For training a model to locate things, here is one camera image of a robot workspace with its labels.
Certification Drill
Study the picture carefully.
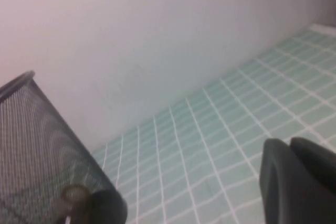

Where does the green white-checked tablecloth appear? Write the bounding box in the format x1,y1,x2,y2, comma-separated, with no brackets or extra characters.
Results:
89,23,336,224

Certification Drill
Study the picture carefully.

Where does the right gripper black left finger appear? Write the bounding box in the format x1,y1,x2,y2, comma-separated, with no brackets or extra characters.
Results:
259,137,336,224

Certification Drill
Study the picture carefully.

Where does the brown bottle with cream cap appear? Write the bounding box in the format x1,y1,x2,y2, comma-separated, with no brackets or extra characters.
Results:
61,184,91,224

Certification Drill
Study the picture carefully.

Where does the black wire mesh wastebasket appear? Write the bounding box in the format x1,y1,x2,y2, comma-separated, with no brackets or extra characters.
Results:
0,70,129,224

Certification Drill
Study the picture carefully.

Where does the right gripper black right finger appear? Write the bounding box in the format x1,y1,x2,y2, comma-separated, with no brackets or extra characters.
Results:
290,136,336,192

